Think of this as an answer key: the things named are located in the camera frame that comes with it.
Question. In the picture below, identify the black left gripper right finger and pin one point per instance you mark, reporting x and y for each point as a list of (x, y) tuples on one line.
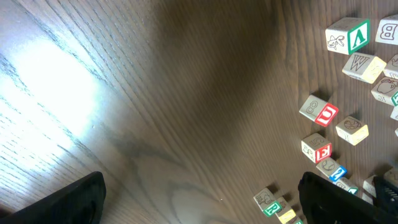
[(324, 202)]

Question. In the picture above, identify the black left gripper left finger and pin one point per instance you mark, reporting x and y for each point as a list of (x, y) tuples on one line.
[(80, 202)]

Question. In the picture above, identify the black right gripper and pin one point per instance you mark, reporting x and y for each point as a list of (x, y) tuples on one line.
[(386, 195)]

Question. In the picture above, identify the yellow block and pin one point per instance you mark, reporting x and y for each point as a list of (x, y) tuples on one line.
[(352, 130), (364, 67), (286, 213), (387, 30)]

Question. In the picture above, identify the green R letter block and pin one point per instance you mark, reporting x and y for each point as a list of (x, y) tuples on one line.
[(267, 202)]

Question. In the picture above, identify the green 4 number block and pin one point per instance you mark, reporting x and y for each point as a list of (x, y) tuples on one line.
[(346, 185)]

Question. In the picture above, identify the blue question mark block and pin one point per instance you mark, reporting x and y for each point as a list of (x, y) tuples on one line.
[(330, 168)]

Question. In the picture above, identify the red E letter block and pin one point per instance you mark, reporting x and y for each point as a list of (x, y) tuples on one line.
[(316, 147)]

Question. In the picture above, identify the blue P letter block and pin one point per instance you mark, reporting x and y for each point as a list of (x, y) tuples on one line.
[(394, 114)]

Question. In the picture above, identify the red U letter block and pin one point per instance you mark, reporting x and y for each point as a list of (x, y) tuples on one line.
[(318, 110)]

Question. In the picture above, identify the green N letter block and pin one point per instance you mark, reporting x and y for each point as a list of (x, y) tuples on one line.
[(386, 91)]

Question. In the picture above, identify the green V letter block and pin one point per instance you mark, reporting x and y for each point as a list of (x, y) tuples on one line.
[(348, 35)]

